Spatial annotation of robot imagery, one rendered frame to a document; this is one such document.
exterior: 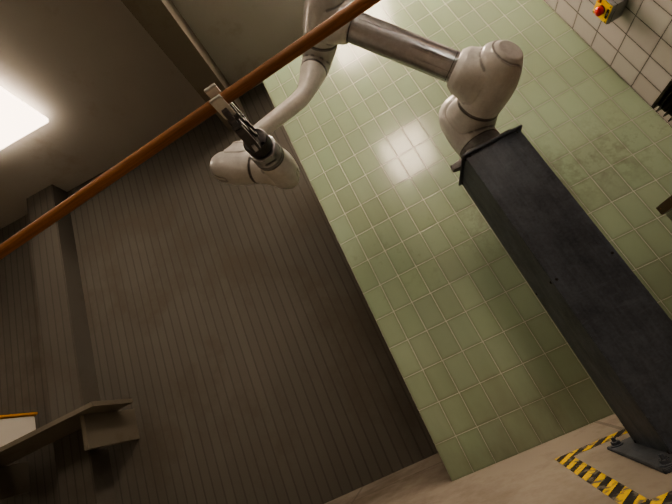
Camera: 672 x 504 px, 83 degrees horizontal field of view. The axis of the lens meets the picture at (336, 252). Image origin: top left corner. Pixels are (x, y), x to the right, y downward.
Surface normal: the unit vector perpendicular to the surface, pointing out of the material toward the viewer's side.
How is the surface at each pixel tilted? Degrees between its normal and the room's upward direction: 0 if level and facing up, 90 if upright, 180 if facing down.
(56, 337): 90
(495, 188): 90
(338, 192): 90
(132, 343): 90
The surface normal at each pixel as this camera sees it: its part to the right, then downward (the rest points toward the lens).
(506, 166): -0.24, -0.30
